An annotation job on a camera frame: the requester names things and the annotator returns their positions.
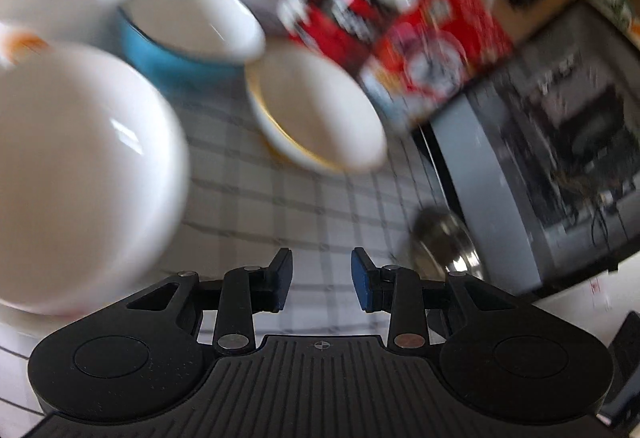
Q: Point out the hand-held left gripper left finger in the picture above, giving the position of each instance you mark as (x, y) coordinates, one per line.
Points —
(281, 280)

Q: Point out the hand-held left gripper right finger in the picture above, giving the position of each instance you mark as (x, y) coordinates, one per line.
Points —
(361, 283)

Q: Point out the yellow-rimmed white bowl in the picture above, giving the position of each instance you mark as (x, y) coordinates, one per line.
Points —
(312, 108)

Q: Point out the large white bowl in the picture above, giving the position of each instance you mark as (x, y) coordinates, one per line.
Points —
(85, 178)

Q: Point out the blue bowl white inside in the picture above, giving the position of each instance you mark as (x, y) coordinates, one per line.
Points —
(192, 26)

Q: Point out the checked tablecloth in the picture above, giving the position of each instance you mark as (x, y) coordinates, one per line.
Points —
(280, 213)

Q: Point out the shiny metal bowl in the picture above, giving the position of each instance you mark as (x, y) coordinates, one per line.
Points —
(445, 243)

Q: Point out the black monitor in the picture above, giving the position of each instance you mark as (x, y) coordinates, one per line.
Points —
(550, 158)

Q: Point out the red snack box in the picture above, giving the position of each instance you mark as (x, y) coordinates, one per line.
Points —
(435, 53)

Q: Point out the white plate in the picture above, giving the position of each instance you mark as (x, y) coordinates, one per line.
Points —
(25, 320)

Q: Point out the red black snack packet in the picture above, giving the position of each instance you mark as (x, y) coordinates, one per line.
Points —
(327, 13)

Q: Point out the white orange printed object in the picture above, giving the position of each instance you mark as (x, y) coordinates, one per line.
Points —
(20, 43)

